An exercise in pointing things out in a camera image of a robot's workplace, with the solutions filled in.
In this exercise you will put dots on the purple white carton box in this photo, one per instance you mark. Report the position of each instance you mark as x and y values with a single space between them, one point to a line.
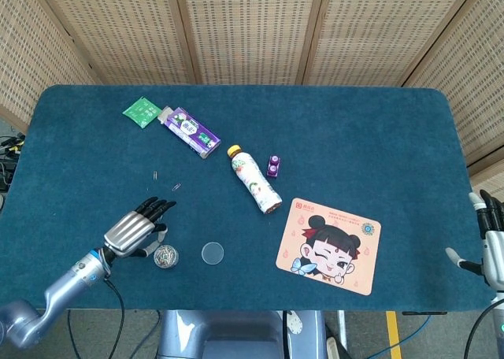
189 130

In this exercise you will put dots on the blue felt table cover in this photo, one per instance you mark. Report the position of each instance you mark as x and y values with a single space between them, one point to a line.
354 138

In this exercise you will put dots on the clear round plastic lid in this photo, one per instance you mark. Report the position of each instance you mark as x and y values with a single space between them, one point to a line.
212 252

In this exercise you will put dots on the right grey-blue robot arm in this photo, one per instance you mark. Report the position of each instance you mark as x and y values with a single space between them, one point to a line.
499 327

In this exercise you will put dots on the yellow-capped drink bottle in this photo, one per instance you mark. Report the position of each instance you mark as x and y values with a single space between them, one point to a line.
252 182

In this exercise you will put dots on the purple twin-cap block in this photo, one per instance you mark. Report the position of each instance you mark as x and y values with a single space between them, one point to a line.
273 166

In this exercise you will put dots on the cartoon girl mouse pad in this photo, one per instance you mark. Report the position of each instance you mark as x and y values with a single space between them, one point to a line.
291 233

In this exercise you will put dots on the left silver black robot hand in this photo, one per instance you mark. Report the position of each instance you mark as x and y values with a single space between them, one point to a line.
128 233

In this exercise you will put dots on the yellow floor tape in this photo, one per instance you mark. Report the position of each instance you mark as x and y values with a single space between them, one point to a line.
393 335

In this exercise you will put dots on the clear jar of paper clips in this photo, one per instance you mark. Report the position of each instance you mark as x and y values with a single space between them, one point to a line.
167 257

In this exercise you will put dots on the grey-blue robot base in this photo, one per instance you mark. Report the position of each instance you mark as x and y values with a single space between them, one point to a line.
236 335

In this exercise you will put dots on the woven rattan screen panel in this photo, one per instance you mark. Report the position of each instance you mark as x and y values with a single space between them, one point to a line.
126 32
31 60
252 32
386 32
472 79

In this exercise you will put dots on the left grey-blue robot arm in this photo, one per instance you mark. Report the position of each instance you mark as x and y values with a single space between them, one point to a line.
67 284

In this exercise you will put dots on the green foil sachet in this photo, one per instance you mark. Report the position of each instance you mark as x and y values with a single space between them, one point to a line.
141 112

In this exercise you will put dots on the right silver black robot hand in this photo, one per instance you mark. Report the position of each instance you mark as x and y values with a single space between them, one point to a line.
496 252

